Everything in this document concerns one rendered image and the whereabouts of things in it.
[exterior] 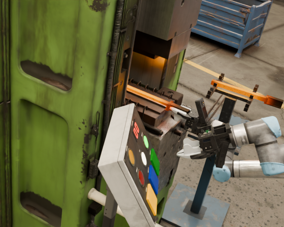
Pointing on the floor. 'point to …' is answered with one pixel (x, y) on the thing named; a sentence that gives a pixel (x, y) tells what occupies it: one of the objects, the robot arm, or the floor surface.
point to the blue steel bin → (233, 21)
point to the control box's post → (109, 210)
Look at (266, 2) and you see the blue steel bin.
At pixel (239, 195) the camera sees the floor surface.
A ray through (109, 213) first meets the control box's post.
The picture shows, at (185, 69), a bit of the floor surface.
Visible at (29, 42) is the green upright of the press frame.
